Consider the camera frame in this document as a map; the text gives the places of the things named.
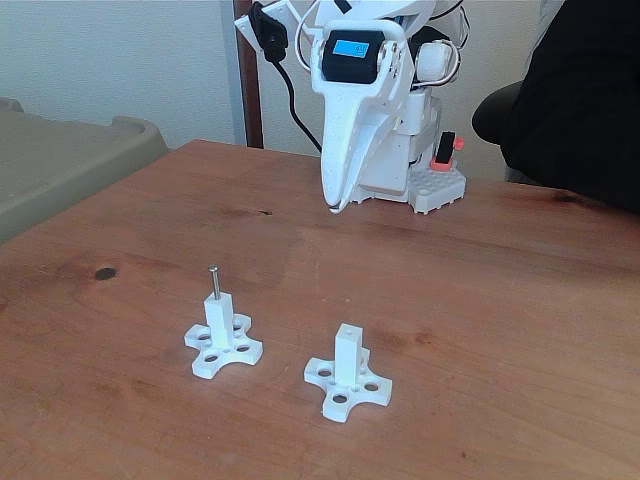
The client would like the orange and black clamp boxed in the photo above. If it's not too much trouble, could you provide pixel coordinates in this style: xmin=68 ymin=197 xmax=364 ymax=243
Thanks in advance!
xmin=430 ymin=131 xmax=465 ymax=172

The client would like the white cross-base post stand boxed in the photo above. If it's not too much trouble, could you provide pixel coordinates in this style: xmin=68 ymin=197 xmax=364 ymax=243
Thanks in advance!
xmin=183 ymin=293 xmax=265 ymax=380
xmin=303 ymin=323 xmax=394 ymax=421

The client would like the tan plastic bin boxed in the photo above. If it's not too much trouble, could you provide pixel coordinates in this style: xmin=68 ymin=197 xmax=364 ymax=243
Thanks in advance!
xmin=0 ymin=97 xmax=171 ymax=244

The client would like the brown wooden post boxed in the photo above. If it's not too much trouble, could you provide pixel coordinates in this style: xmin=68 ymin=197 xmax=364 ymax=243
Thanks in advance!
xmin=233 ymin=0 xmax=265 ymax=149

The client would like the black chair armrest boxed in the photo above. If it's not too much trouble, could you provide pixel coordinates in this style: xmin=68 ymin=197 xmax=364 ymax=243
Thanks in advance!
xmin=472 ymin=82 xmax=524 ymax=147

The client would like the person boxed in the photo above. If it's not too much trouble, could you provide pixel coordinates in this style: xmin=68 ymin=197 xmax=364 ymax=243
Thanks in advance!
xmin=502 ymin=0 xmax=640 ymax=216

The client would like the black camera cable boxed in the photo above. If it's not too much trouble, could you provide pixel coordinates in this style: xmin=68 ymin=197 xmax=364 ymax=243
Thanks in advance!
xmin=269 ymin=54 xmax=324 ymax=154

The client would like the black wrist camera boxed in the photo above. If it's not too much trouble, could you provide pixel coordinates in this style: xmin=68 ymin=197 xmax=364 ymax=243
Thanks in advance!
xmin=248 ymin=2 xmax=290 ymax=64

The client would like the white perforated base plate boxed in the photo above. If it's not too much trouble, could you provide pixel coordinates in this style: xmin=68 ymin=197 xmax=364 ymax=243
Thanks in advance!
xmin=407 ymin=164 xmax=467 ymax=216

